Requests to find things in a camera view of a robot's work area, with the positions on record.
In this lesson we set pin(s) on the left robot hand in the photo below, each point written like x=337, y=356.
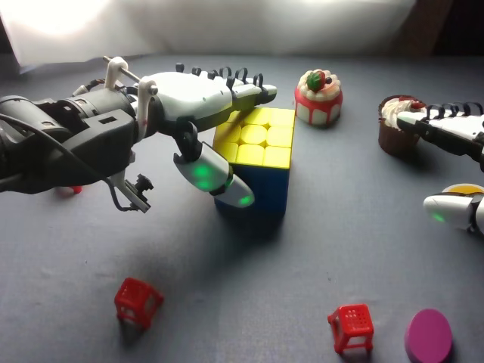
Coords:
x=185, y=98

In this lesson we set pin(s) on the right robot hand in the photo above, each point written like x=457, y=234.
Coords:
x=453, y=128

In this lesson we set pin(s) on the Rubik's cube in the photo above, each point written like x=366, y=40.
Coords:
x=264, y=151

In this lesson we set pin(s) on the toy egg tart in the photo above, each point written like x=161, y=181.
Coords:
x=463, y=188

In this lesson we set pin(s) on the toy chocolate cupcake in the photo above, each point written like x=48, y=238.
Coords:
x=393, y=140

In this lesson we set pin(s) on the white backdrop cloth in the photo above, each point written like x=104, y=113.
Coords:
x=189, y=26

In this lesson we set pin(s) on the toy strawberry cake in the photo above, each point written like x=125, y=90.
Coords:
x=317, y=106

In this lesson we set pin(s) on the small red plastic stool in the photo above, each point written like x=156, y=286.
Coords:
x=76, y=189
x=353, y=317
x=132, y=293

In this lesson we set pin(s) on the purple round disc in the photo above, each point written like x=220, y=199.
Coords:
x=431, y=332

